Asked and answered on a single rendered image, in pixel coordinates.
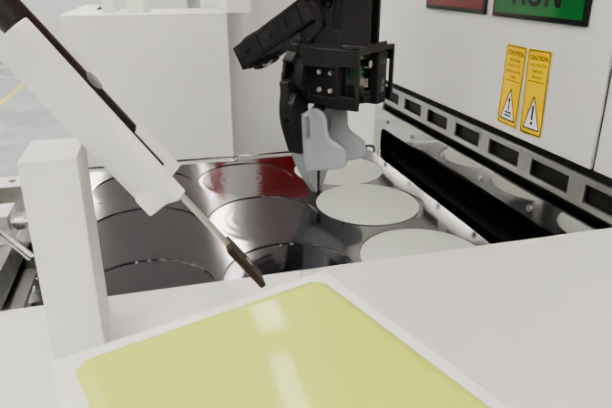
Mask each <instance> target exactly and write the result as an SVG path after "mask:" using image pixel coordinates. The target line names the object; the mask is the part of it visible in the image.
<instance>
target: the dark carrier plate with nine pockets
mask: <svg viewBox="0 0 612 408"><path fill-rule="evenodd" d="M362 159H366V160H369V161H371V162H373V163H375V164H377V165H378V166H379V167H380V168H381V169H382V175H381V176H380V177H379V178H376V179H374V180H371V181H368V182H364V183H360V184H371V185H379V186H385V187H389V188H393V189H399V190H400V191H403V192H405V193H407V194H409V195H411V196H412V197H413V198H415V199H416V200H417V202H418V204H419V211H418V213H417V214H416V215H415V216H414V217H412V218H410V219H408V220H406V221H403V222H399V223H395V224H390V225H378V226H371V225H359V224H352V223H348V222H344V221H340V220H337V219H334V218H331V217H329V216H327V215H326V214H324V213H323V212H321V211H320V210H319V209H318V207H317V205H316V199H317V198H318V196H319V195H320V194H321V193H322V192H323V191H325V190H327V189H331V188H335V187H339V186H343V185H328V184H322V187H321V190H318V191H317V192H313V191H310V189H309V188H308V186H307V185H306V183H305V181H304V180H303V178H301V177H299V176H298V175H296V173H295V171H294V169H295V167H296V165H295V163H294V160H293V158H292V156H285V157H274V158H253V159H242V160H231V161H220V162H209V163H198V164H187V165H180V167H179V168H178V170H177V171H176V172H175V174H174V175H173V176H172V177H173V178H174V179H175V180H176V181H177V182H178V183H179V185H180V186H181V187H182V188H183V189H184V190H185V192H184V193H185V194H186V195H187V196H188V197H189V199H190V200H191V201H192V202H193V203H194V204H195V205H196V206H197V207H198V208H199V209H200V210H201V211H202V212H203V213H204V215H205V216H206V217H207V218H208V219H209V220H210V221H211V222H212V223H213V224H214V225H215V226H216V227H217V228H218V229H219V231H220V232H221V233H222V234H223V235H224V236H225V237H227V236H229V237H230V238H231V239H232V240H233V241H234V242H235V243H236V244H237V245H238V246H239V248H240V249H241V250H242V251H243V252H244V253H245V254H246V255H247V256H248V257H249V258H250V259H251V260H252V262H253V263H254V264H255V265H256V266H257V267H258V268H259V269H260V271H261V274H262V275H269V274H275V273H282V272H288V271H296V270H307V269H315V268H321V267H328V266H335V265H342V264H348V263H355V262H362V259H361V255H360V252H361V247H362V245H363V243H364V242H365V241H366V240H368V239H369V238H371V237H373V236H375V235H377V234H380V233H383V232H385V231H389V230H402V229H422V230H436V231H441V232H445V233H448V234H452V235H455V236H457V237H459V238H462V239H464V240H467V241H469V242H471V243H473V244H474V245H475V246H481V245H488V244H490V243H489V242H488V241H487V240H485V239H484V238H482V237H481V236H480V235H479V234H477V233H476V232H475V231H474V230H472V229H471V228H469V227H468V226H467V225H466V224H464V223H463V222H462V221H460V220H459V219H458V218H457V217H456V216H455V215H453V214H452V213H451V212H450V211H448V210H447V209H446V208H444V207H443V206H442V205H440V204H439V203H438V202H437V201H435V200H434V199H432V198H431V197H430V196H429V195H427V194H426V193H425V192H423V191H422V190H421V189H419V188H418V187H417V186H415V185H414V184H413V183H412V182H411V181H410V180H409V179H408V178H406V177H405V176H403V175H402V174H401V173H400V172H398V171H397V170H396V169H394V168H393V167H392V166H390V165H389V164H388V163H386V162H385V161H384V160H383V159H381V158H380V157H379V156H377V155H376V154H375V153H373V152H372V151H371V150H370V149H366V151H365V154H364V156H363V157H362ZM89 174H90V180H91V187H92V193H93V200H94V206H95V212H96V219H97V231H98V237H99V244H100V250H101V256H102V262H103V269H104V275H105V282H106V288H107V296H115V295H122V294H129V293H135V292H142V291H154V290H162V289H168V288H175V287H182V286H189V285H195V284H201V283H209V282H215V281H228V280H235V279H241V278H248V277H249V275H248V274H247V273H246V272H245V271H244V270H243V269H242V268H241V267H240V265H239V264H238V263H237V262H236V261H235V260H234V259H233V258H232V257H231V256H230V255H229V254H228V253H227V250H226V247H225V246H224V245H223V244H222V243H221V242H220V241H219V239H218V238H217V237H216V236H215V235H214V234H213V233H212V232H211V231H210V230H209V229H208V228H207V227H206V226H205V225H204V224H203V223H202V222H201V221H200V219H199V218H198V217H197V216H196V215H195V214H194V213H193V212H192V211H191V210H190V209H189V208H188V207H187V206H186V205H185V204H184V203H183V202H182V201H181V199H179V200H178V201H175V202H171V203H169V204H166V205H165V206H164V207H163V208H161V209H160V210H158V211H157V212H156V213H155V214H153V215H152V216H149V215H148V214H147V212H146V211H145V210H143V209H142V208H141V207H140V206H139V205H138V204H137V203H136V199H135V198H134V197H133V196H132V195H131V194H130V193H129V192H128V191H127V190H126V189H125V188H124V187H123V186H122V185H121V184H120V183H119V182H118V181H117V180H116V179H115V178H114V177H113V176H112V175H111V174H110V173H109V172H108V171H99V172H89Z"/></svg>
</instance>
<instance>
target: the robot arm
mask: <svg viewBox="0 0 612 408"><path fill-rule="evenodd" d="M380 15H381V0H296V1H295V2H294V3H293V4H291V5H290V6H288V7H287V8H286V9H284V10H283V11H282V12H280V13H279V14H278V15H276V16H275V17H273V18H272V19H271V20H270V21H269V22H268V23H266V24H265V25H263V26H262V27H261V28H259V29H258V30H257V31H255V32H253V33H251V34H249V35H248V36H246V37H245V38H244V39H243V40H242V42H240V43H239V44H238V45H236V46H235V47H233V50H234V52H235V55H236V57H237V59H238V60H239V62H240V65H241V68H242V70H244V69H249V68H255V70H256V69H262V68H264V67H267V66H269V65H271V64H273V63H275V62H276V61H277V60H278V59H280V56H282V55H283V54H285V53H286V54H285V56H284V58H283V59H282V62H283V64H282V72H281V81H280V124H281V128H282V132H283V135H284V137H285V141H286V144H287V148H288V150H289V152H291V155H292V158H293V160H294V163H295V165H296V167H297V169H298V171H299V172H300V174H301V176H302V178H303V180H304V181H305V183H306V185H307V186H308V188H309V189H310V191H313V192H317V191H318V190H321V187H322V184H323V181H324V180H325V177H326V174H327V170H328V169H340V168H344V167H345V166H346V165H347V163H348V160H355V159H360V158H362V157H363V156H364V154H365V151H366V144H365V142H364V140H363V139H362V138H360V137H359V136H358V135H356V134H355V133H354V132H352V131H351V130H350V128H349V126H348V111H354V112H358V111H359V104H364V103H369V104H370V103H371V104H376V105H377V104H380V103H382V102H384V100H385V98H392V95H393V63H394V47H395V44H392V43H387V41H382V42H379V35H380ZM387 58H388V59H389V76H388V86H386V67H387ZM310 103H312V104H314V105H313V107H312V108H311V110H309V109H308V105H309V104H310Z"/></svg>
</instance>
